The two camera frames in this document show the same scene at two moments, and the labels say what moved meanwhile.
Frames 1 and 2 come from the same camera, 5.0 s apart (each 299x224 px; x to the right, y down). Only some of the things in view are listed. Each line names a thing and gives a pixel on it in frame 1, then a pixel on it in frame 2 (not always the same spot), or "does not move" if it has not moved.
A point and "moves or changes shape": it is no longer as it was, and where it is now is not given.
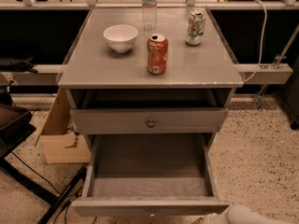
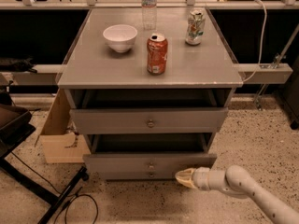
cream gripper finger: [200, 220] → [185, 177]
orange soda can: [157, 54] does not move
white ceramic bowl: [121, 36] does not move
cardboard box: [60, 141] does not move
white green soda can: [195, 28] does not move
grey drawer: [150, 175] moves or changes shape
